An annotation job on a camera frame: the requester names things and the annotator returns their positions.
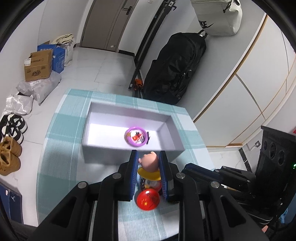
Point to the white Nike bag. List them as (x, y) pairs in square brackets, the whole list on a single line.
[(218, 18)]

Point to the pink pig yellow toy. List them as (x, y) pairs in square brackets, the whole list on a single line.
[(149, 169)]

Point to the black tripod stand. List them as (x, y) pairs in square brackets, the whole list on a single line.
[(164, 9)]

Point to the silver plastic parcel bag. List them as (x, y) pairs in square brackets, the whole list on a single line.
[(18, 104)]

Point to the red China flag badge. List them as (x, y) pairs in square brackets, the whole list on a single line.
[(148, 199)]

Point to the brown suede shoes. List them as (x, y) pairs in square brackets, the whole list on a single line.
[(10, 153)]

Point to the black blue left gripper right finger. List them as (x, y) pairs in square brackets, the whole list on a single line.
[(207, 211)]

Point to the black white slippers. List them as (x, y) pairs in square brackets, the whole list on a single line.
[(14, 126)]

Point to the white wardrobe sliding doors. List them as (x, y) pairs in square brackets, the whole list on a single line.
[(253, 92)]

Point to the blue cardboard box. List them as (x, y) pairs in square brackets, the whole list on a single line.
[(58, 56)]

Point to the black large backpack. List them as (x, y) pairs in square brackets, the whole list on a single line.
[(170, 74)]

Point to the grey open cardboard box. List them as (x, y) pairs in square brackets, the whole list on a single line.
[(112, 132)]

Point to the white tote bag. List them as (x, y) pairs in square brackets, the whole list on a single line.
[(66, 42)]

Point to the grey plastic parcel bag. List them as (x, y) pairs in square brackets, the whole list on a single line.
[(41, 88)]

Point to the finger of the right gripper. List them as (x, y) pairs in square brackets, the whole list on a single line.
[(200, 174)]

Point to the blue Jordan shoe box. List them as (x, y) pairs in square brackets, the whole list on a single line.
[(12, 202)]

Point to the grey room door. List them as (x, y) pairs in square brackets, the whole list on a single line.
[(106, 23)]

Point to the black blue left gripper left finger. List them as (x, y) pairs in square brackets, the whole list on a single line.
[(91, 210)]

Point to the wall power socket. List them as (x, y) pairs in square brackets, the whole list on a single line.
[(256, 145)]

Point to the brown cardboard box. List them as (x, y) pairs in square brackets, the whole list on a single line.
[(38, 65)]

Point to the black speaker cabinet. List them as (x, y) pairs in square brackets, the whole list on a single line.
[(276, 162)]

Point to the teal plaid tablecloth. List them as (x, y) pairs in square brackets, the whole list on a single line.
[(60, 165)]

